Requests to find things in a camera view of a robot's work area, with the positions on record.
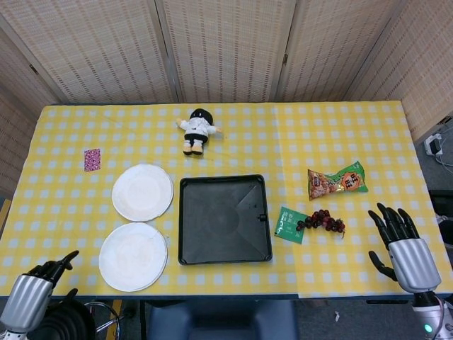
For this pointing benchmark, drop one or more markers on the black box beside table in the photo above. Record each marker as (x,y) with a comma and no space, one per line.
(442,205)

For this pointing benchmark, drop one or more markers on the black square plastic tray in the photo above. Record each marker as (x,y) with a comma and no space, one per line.
(219,219)

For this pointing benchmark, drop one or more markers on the white power adapter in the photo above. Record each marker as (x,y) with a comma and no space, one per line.
(434,145)

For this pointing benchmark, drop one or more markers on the dark blue padded chair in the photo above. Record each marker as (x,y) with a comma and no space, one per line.
(219,322)

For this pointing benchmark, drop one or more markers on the woven bamboo folding screen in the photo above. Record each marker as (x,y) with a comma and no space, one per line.
(226,53)

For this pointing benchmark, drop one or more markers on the dark red grape bunch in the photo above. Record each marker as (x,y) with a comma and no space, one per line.
(323,221)

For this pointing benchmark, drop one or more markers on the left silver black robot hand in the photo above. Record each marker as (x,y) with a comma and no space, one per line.
(26,301)

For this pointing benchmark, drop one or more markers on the pink patterned card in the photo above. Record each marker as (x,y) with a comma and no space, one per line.
(92,160)

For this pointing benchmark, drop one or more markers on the yellow white checkered tablecloth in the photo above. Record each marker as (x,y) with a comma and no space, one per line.
(354,134)
(106,127)

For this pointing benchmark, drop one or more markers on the small white paper scrap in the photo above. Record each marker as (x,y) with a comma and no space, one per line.
(337,315)

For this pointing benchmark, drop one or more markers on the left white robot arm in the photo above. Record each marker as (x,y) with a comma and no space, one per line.
(7,335)

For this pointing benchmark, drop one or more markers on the white paper plate with tear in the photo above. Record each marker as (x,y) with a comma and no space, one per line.
(132,256)

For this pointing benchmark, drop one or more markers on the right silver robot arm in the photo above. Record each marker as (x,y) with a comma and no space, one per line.
(430,311)

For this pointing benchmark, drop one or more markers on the green tea packet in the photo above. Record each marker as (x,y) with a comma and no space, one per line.
(287,225)

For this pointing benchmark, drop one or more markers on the orange green snack bag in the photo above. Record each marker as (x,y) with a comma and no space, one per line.
(332,184)

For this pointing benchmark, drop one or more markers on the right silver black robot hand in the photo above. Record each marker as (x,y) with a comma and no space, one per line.
(415,263)

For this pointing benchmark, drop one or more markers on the plush doll white black outfit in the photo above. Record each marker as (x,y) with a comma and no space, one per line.
(198,129)

